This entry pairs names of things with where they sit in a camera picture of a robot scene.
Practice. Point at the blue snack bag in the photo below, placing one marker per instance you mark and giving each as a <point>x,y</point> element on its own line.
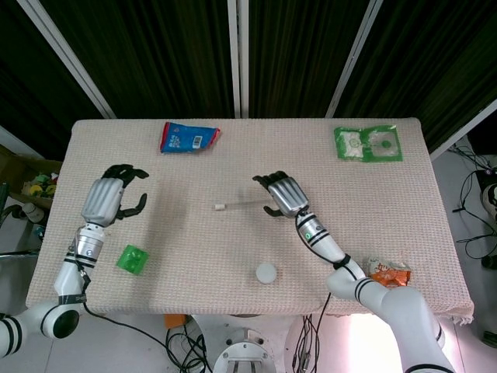
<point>182,138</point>

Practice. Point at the white slanted frame post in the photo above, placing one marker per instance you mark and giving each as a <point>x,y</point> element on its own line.
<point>19,141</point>
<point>466,128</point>
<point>355,58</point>
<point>74,58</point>

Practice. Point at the clear plastic tube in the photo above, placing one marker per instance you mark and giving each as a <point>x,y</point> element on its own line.
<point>244,203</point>

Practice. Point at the green plastic packet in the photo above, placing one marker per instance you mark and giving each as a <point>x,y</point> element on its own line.
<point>353,143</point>

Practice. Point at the small white cylinder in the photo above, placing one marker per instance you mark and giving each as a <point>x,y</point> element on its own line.
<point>220,207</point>

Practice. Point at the green toy block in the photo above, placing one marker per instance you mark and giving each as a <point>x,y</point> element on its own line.
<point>133,259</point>

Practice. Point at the cardboard box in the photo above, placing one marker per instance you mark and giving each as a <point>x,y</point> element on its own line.
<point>15,167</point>

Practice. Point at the white round cap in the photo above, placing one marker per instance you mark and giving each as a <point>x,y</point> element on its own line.
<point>266,273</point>

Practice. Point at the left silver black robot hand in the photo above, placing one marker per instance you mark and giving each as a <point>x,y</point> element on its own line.
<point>101,200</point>

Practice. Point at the yellow green plush toys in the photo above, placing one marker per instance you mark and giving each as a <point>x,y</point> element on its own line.
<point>37,188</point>

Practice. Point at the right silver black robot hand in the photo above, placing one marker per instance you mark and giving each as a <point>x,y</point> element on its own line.
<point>289,194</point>

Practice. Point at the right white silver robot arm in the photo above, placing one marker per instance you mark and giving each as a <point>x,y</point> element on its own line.
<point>404,307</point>

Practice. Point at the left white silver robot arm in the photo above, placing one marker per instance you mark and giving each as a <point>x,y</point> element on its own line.
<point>87,245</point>

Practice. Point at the orange snack bag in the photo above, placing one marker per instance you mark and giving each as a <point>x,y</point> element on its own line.
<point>392,276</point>

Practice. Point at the white plastic bottle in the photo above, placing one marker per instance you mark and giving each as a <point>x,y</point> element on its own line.
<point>33,213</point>

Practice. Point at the dark green curtain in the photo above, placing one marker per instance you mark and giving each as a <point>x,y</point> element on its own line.
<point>35,85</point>
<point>435,50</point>
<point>155,50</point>
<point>299,50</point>

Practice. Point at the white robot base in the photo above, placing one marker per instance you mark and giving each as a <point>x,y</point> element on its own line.
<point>244,351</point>

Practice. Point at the pink waffle tablecloth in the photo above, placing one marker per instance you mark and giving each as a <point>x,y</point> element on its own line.
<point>233,241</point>

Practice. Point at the orange box under table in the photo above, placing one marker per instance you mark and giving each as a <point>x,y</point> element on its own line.
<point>174,321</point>

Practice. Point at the black white device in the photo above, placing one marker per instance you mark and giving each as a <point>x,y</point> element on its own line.
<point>491,194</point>

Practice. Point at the white double upright frame post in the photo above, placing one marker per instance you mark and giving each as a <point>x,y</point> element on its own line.
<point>238,58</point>

